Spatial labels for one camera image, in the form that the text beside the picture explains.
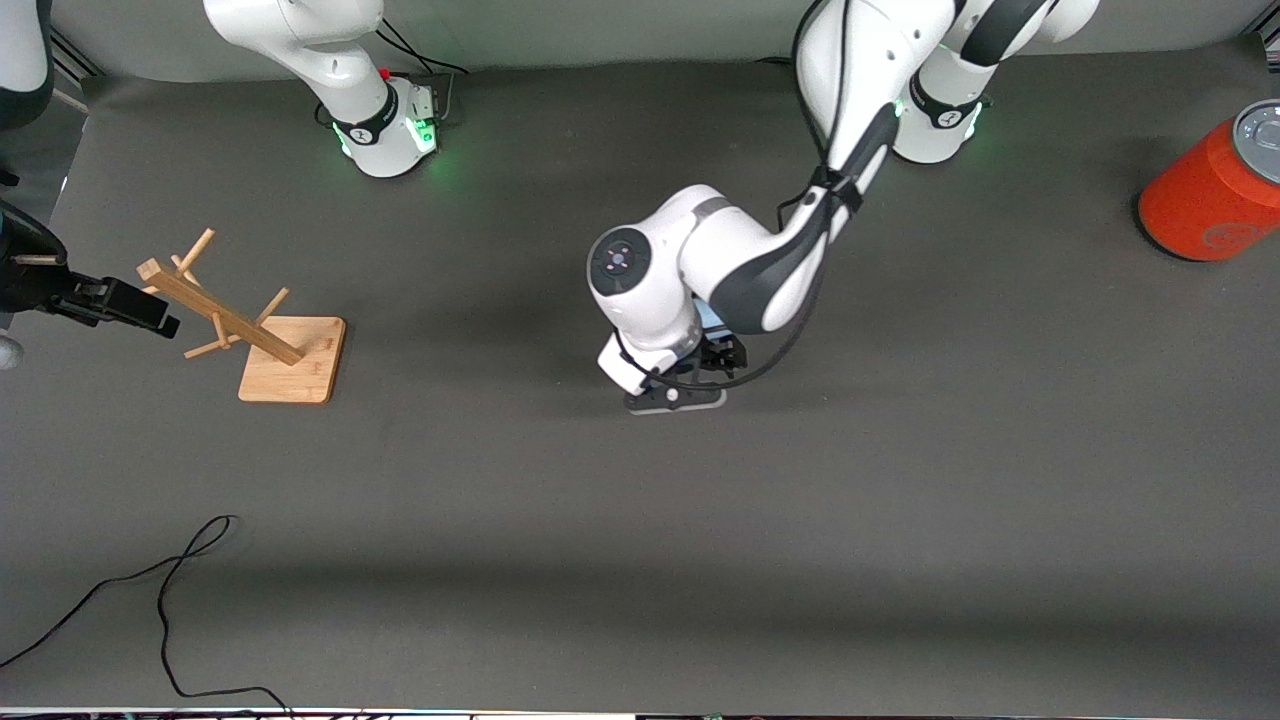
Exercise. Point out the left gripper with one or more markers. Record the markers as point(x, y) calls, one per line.
point(724, 355)

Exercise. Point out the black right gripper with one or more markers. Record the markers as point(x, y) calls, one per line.
point(30, 283)

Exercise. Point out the light blue cup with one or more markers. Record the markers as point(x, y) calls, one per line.
point(712, 318)

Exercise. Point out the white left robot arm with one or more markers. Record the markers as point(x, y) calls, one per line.
point(740, 250)

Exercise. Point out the short wooden stick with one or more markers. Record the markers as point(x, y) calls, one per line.
point(38, 260)

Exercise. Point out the wooden mug tree stand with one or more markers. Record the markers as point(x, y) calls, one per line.
point(285, 365)

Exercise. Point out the dark grey table mat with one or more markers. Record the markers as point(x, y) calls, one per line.
point(600, 550)

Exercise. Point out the orange cylindrical can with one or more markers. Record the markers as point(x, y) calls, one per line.
point(1200, 190)

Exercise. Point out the aluminium frame rail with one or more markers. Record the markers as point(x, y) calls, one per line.
point(1270, 40)
point(75, 58)

